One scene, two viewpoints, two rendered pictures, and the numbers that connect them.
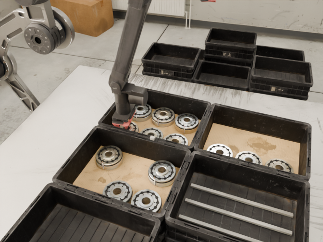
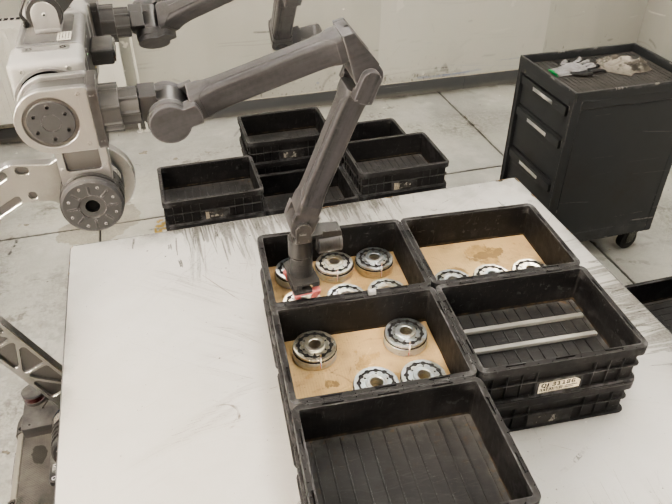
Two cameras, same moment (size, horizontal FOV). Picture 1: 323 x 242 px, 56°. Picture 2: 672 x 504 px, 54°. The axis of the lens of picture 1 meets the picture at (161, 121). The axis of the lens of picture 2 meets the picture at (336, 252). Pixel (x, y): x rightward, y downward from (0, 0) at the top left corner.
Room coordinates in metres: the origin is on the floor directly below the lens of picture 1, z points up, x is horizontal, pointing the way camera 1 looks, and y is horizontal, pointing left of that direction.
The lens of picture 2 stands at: (-0.14, 0.78, 1.96)
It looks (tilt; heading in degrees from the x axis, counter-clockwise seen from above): 37 degrees down; 326
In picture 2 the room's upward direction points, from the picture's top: straight up
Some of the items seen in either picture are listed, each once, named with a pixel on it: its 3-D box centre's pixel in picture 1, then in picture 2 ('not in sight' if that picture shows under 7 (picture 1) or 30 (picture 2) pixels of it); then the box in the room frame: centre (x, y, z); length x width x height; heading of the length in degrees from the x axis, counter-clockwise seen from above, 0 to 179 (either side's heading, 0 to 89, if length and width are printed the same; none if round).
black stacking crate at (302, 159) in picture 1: (251, 147); (483, 258); (0.83, -0.35, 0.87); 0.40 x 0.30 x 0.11; 68
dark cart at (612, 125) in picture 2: not in sight; (584, 157); (1.51, -1.74, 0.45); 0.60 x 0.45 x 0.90; 72
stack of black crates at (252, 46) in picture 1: (228, 61); (286, 166); (2.35, -0.59, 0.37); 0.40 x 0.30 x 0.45; 72
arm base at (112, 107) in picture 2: not in sight; (116, 106); (1.02, 0.49, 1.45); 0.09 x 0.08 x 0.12; 162
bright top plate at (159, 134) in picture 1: (151, 136); (346, 296); (0.91, 0.04, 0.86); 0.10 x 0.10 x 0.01
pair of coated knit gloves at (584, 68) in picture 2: not in sight; (573, 66); (1.62, -1.65, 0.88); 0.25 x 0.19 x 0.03; 72
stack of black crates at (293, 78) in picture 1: (274, 94); (391, 196); (1.85, -0.85, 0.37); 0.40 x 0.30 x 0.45; 72
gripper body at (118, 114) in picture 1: (123, 107); (300, 265); (0.95, 0.15, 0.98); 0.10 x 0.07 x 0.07; 165
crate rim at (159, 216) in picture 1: (124, 166); (368, 343); (0.70, 0.13, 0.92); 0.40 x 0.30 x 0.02; 68
